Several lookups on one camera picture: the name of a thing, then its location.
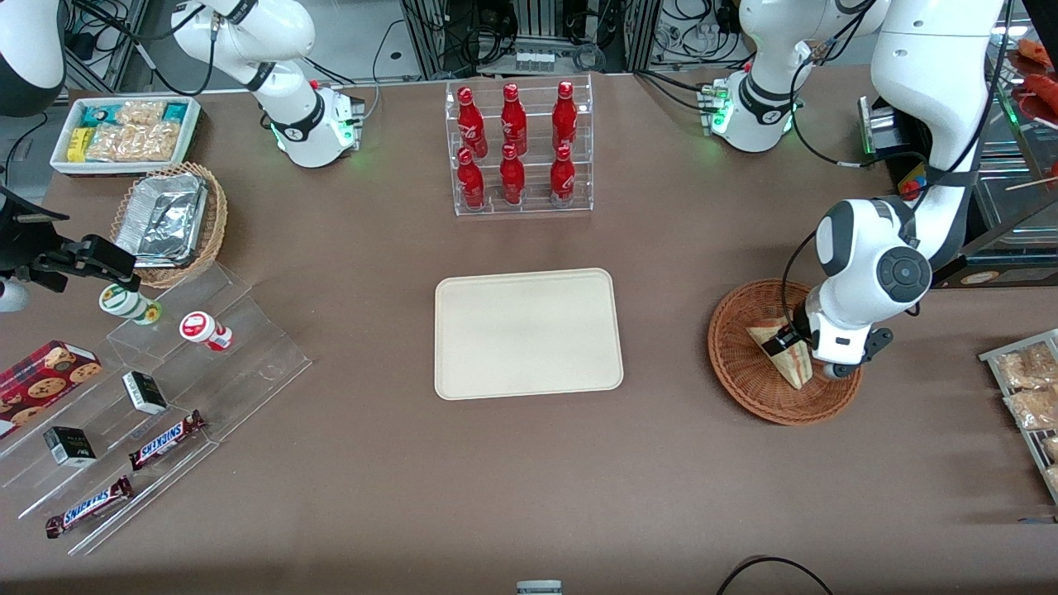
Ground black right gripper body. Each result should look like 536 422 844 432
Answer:
0 186 71 294

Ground triangular sandwich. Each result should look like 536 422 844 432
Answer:
746 318 816 391

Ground round brown wicker basket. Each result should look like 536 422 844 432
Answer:
708 278 865 427

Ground light wicker basket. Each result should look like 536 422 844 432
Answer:
110 161 229 290

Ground beige plastic serving tray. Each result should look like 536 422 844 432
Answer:
434 267 625 402

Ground green capped yogurt bottle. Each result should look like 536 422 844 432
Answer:
98 283 164 326

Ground stack of foil containers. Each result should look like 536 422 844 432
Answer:
113 172 210 270

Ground white rectangular snack bin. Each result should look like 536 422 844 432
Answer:
50 95 203 178

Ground clear bag of crackers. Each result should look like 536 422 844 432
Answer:
86 101 181 164

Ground red capped yogurt bottle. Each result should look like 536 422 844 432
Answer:
179 311 235 353

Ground red cookie box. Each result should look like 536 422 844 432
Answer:
0 340 105 440

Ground small black box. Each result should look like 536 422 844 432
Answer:
42 426 98 469
122 371 169 417

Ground clear acrylic step shelf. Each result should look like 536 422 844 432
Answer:
0 263 313 557

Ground clear bag of snacks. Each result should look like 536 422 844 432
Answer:
1003 387 1058 431
994 342 1058 390

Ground Snickers chocolate bar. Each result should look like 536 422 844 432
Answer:
128 410 208 473
45 475 136 540

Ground black food warmer machine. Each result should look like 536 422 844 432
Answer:
858 15 1058 290

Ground red cola bottle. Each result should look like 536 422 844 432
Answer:
458 87 488 159
499 143 527 206
457 147 486 210
501 83 529 156
552 80 579 154
550 145 577 208

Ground clear acrylic bottle rack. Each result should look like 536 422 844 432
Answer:
445 73 594 218

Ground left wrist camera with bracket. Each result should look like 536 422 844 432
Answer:
825 327 896 381

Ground black cable loop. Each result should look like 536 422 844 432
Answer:
715 555 836 595

